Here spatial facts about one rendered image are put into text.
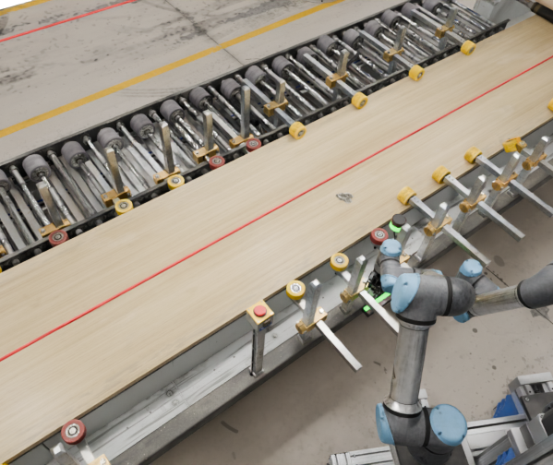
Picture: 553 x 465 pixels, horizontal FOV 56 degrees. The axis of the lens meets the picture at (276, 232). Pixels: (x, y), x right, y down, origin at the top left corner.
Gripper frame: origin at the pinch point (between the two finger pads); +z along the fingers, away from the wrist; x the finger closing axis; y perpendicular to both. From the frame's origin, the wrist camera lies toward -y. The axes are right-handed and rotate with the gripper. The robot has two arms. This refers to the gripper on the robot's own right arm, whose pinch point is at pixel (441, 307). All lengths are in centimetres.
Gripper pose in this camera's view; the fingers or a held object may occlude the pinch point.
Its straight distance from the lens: 243.7
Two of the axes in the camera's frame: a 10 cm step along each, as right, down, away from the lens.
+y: 6.0, 6.5, -4.7
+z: -0.5, 6.2, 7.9
